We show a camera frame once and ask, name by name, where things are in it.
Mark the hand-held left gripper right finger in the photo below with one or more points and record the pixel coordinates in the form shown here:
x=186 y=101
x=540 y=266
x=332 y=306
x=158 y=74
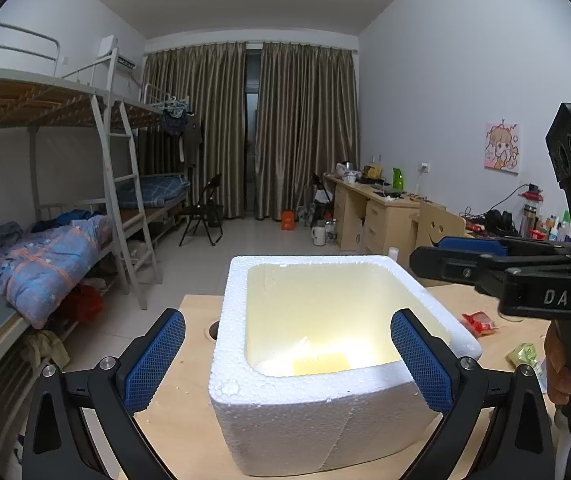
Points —
x=423 y=365

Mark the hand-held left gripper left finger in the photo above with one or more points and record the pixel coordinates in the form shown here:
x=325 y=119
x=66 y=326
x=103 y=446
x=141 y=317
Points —
x=153 y=365

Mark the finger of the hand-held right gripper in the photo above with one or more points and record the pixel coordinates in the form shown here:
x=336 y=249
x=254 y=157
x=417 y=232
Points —
x=470 y=245
x=445 y=266

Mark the green snack packet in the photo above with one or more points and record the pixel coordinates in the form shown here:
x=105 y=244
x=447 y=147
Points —
x=523 y=352

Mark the red snack packet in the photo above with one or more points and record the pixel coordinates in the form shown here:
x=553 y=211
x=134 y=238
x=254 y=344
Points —
x=480 y=324

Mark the white foam box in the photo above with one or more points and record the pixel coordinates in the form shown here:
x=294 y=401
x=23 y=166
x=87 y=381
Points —
x=275 y=410

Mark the black bag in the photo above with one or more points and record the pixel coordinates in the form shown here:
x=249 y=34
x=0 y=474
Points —
x=500 y=222

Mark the wooden chair with smiley cutout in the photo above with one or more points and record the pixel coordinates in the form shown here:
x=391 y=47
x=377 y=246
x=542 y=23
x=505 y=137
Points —
x=435 y=225

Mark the thermos bottle with red top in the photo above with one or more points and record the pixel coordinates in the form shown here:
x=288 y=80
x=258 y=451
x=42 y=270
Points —
x=532 y=215

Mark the row of toiletry bottles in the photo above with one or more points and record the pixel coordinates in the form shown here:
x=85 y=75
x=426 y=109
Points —
x=558 y=227

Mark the wooden desk with drawers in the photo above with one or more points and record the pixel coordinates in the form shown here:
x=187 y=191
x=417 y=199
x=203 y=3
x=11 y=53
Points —
x=380 y=220

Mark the red cloth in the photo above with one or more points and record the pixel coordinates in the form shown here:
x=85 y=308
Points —
x=85 y=302

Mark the green bag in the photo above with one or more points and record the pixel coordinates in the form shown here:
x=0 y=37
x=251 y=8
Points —
x=397 y=180

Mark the yellow packet inside box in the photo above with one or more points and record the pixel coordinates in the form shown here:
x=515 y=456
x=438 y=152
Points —
x=320 y=364

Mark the beige cloth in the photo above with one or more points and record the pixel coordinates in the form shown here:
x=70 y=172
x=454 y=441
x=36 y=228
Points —
x=45 y=347

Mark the white mug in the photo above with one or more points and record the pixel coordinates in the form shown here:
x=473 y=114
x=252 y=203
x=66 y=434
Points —
x=319 y=236

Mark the blue plaid quilt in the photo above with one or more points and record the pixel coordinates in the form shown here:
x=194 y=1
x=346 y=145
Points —
x=60 y=265

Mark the white bed ladder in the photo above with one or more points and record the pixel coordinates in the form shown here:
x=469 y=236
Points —
x=125 y=220

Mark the orange bin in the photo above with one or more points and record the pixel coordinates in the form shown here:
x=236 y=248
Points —
x=288 y=221

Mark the black folding chair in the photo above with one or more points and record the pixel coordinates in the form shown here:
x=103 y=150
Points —
x=208 y=210

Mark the metal bunk bed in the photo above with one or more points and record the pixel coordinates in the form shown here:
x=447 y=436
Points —
x=15 y=95
x=150 y=200

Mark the blue plaid mattress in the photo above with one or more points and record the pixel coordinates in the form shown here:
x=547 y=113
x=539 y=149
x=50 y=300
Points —
x=153 y=191

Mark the brown curtain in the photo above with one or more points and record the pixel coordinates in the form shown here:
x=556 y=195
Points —
x=195 y=130
x=305 y=130

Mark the hanging dark clothes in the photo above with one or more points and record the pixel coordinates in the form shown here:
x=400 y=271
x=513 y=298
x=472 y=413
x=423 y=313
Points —
x=185 y=135

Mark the white air conditioner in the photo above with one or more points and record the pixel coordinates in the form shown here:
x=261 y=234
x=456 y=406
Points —
x=115 y=52

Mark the cartoon wall poster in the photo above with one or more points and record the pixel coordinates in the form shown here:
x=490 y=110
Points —
x=503 y=147

